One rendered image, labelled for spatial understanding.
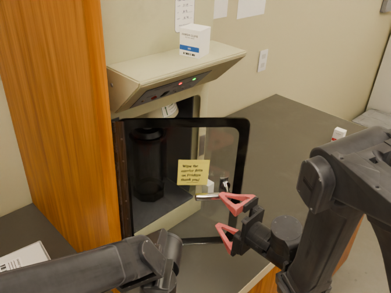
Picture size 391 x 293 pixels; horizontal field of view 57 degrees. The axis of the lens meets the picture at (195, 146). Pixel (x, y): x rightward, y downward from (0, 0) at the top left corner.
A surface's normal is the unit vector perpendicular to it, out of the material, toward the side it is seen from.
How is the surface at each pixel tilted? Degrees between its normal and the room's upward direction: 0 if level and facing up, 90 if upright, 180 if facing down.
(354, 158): 13
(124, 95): 90
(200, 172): 90
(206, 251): 0
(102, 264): 47
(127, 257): 52
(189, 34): 90
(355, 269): 0
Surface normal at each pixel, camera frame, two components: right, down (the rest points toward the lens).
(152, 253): 0.83, -0.43
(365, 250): 0.04, -0.85
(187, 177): 0.11, 0.53
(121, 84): -0.71, 0.35
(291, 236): -0.13, -0.72
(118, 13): 0.70, 0.40
